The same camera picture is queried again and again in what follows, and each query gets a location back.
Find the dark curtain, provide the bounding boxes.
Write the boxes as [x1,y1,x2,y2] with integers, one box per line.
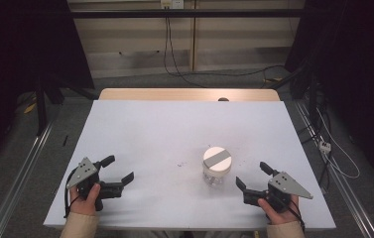
[0,0,96,173]
[284,0,374,191]

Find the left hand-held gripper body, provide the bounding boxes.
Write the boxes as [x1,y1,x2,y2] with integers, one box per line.
[65,157,109,212]

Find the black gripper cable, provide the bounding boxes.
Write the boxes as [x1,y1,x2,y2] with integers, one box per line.
[273,197,307,233]
[62,167,82,219]

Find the yellow floor tape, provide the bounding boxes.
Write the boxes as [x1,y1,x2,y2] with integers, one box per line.
[23,101,39,115]

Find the aluminium floor rail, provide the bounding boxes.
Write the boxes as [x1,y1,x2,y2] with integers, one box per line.
[294,100,374,238]
[0,121,56,238]

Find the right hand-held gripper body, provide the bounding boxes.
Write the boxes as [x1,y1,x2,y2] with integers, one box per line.
[263,171,314,213]

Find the grey stick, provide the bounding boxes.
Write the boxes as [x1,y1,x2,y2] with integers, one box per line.
[203,150,231,169]

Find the black metal stand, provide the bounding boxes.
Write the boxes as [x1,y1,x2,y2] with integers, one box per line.
[33,76,63,137]
[268,62,319,131]

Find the clear jar with white lid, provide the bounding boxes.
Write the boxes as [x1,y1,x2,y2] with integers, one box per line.
[201,146,233,188]

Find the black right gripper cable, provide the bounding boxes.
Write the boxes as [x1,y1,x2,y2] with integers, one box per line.
[273,197,307,233]

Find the long black wall cable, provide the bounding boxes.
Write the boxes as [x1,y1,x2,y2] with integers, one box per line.
[167,18,287,78]

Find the person's right hand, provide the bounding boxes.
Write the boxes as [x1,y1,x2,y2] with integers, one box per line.
[257,193,301,226]

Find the white power strip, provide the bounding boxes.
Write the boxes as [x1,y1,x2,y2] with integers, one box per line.
[318,140,333,155]

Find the person's left hand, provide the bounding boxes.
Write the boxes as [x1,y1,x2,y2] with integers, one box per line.
[69,182,102,217]

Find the white wall socket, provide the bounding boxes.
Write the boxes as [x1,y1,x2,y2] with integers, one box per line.
[160,0,186,10]

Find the black horizontal metal bar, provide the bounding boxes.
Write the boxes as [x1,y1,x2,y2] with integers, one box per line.
[69,9,308,20]

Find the white floor cable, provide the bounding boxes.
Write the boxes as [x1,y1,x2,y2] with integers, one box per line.
[315,107,362,180]

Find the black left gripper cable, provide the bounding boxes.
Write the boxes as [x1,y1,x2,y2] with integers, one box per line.
[62,167,82,219]

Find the black floor cables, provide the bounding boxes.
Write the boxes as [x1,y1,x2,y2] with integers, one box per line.
[302,98,333,186]

